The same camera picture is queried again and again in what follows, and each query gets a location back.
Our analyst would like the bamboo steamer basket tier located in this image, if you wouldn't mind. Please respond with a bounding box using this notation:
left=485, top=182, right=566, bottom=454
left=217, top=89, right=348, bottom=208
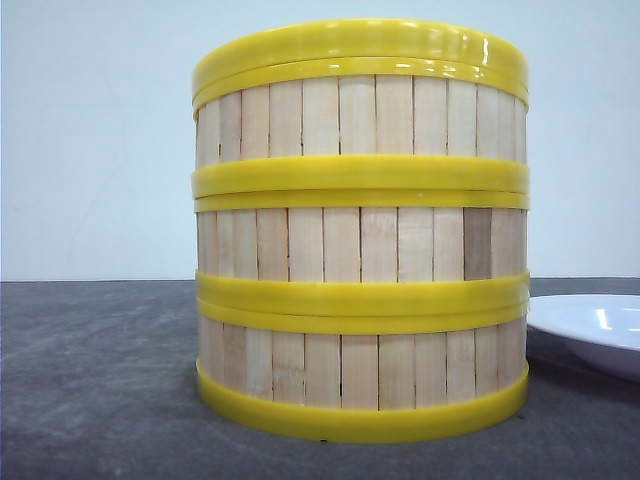
left=197, top=205, right=529, bottom=317
left=196, top=317, right=528, bottom=443

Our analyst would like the bamboo steamer basket single bun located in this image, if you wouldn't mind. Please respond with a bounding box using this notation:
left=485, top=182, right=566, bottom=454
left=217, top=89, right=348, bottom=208
left=192, top=52, right=528, bottom=210

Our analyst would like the woven bamboo steamer lid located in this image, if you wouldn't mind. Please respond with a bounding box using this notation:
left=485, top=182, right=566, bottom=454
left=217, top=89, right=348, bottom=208
left=192, top=18, right=528, bottom=109

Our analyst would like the bamboo steamer basket bottom tier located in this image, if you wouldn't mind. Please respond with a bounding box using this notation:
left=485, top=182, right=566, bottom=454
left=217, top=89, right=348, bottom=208
left=196, top=317, right=528, bottom=443

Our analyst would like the white plate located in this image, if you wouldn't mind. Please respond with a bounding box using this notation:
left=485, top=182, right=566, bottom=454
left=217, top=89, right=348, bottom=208
left=527, top=294, right=639, bottom=382

